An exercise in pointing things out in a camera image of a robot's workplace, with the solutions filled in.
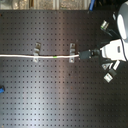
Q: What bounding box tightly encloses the blue object at edge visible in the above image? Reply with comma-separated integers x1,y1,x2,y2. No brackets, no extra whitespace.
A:
0,86,4,93

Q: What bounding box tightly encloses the black perforated breadboard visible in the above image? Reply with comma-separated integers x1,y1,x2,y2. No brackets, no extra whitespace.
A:
0,10,128,128

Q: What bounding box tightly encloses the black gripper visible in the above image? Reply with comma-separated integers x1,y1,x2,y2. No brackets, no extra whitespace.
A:
79,49,100,59

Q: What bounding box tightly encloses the white cable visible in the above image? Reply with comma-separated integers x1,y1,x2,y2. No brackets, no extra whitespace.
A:
0,54,81,59

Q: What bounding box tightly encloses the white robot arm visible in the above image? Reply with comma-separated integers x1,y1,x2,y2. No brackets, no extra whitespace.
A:
78,1,128,63

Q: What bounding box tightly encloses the left metal cable clip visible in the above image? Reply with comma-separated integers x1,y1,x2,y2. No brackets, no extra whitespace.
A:
33,42,41,63

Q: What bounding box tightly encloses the right metal cable clip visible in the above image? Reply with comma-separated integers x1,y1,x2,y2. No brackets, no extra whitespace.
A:
69,43,76,63

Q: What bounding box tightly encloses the metal cable clip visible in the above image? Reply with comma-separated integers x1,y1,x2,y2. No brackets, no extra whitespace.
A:
33,42,41,63
69,43,76,63

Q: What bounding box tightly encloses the blue cable at top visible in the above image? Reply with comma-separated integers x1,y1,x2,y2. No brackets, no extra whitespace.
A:
87,0,95,13

